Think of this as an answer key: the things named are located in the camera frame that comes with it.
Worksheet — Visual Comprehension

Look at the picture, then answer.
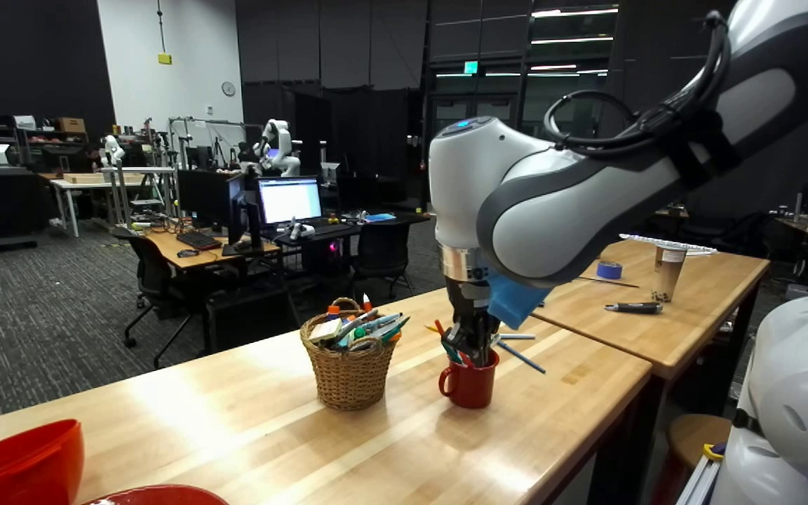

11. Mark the small white robot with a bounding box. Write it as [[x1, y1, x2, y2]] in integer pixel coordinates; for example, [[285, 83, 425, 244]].
[[94, 132, 129, 171]]

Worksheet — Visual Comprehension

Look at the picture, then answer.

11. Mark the black marker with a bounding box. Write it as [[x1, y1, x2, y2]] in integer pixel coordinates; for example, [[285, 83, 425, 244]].
[[602, 298, 667, 317]]

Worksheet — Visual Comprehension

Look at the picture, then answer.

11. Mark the dark blue pen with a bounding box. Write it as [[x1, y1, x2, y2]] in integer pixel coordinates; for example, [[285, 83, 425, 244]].
[[493, 337, 550, 379]]

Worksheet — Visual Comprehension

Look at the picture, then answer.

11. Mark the green white marker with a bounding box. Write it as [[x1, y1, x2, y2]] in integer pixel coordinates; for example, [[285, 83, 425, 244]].
[[351, 313, 413, 354]]

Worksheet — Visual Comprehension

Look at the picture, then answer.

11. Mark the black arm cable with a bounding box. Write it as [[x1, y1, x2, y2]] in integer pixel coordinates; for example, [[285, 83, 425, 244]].
[[542, 7, 735, 159]]

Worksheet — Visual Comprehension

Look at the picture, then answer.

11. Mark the wooden office desk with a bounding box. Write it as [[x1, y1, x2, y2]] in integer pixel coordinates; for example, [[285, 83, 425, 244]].
[[136, 223, 282, 275]]

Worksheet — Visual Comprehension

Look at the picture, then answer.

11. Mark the dark computer monitor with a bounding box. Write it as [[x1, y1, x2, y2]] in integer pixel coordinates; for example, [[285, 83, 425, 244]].
[[174, 167, 248, 236]]

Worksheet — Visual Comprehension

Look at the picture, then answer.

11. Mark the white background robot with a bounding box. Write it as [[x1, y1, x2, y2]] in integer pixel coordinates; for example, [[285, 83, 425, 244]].
[[254, 114, 303, 178]]

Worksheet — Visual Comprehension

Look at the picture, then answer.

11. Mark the lit computer monitor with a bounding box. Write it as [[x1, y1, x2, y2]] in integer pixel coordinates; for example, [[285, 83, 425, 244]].
[[254, 174, 324, 227]]

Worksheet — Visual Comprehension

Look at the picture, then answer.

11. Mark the red plate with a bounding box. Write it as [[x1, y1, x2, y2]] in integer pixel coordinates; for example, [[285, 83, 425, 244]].
[[93, 481, 230, 505]]

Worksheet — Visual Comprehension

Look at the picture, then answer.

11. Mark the round wooden stool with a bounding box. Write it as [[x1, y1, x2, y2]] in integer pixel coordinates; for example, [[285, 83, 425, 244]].
[[657, 413, 735, 505]]

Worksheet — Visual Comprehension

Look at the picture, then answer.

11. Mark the clear glass cup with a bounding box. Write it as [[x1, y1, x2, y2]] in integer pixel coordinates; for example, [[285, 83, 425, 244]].
[[651, 240, 689, 305]]

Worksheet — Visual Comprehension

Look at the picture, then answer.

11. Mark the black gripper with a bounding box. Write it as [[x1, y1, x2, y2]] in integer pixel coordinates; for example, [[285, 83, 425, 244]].
[[442, 275, 502, 365]]

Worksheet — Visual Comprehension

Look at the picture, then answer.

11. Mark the red ceramic cup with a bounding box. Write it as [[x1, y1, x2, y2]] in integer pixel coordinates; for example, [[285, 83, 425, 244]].
[[434, 347, 502, 413]]

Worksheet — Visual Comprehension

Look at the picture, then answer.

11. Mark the black keyboard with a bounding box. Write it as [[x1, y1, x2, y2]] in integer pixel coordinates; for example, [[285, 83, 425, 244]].
[[174, 227, 226, 254]]

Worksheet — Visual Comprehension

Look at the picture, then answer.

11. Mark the black office chair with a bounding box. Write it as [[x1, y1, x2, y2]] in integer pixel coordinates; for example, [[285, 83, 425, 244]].
[[119, 229, 208, 370]]

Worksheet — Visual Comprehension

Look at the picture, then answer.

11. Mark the white frame table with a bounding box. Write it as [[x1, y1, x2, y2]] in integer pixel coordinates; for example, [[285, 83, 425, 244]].
[[44, 164, 178, 240]]

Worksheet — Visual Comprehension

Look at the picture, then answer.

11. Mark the blue handled brush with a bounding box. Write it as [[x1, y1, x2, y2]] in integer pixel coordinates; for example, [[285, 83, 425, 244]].
[[577, 271, 641, 291]]

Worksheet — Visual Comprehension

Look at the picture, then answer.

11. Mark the orange pen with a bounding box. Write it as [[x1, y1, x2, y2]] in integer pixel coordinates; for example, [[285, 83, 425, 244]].
[[429, 317, 455, 359]]

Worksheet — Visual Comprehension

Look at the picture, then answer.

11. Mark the woven wicker basket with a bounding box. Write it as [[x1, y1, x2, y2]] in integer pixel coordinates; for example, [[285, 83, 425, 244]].
[[298, 295, 407, 413]]

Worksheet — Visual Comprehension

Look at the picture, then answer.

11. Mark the red plastic bowl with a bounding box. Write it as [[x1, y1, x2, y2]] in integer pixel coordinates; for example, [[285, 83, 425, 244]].
[[0, 417, 87, 505]]

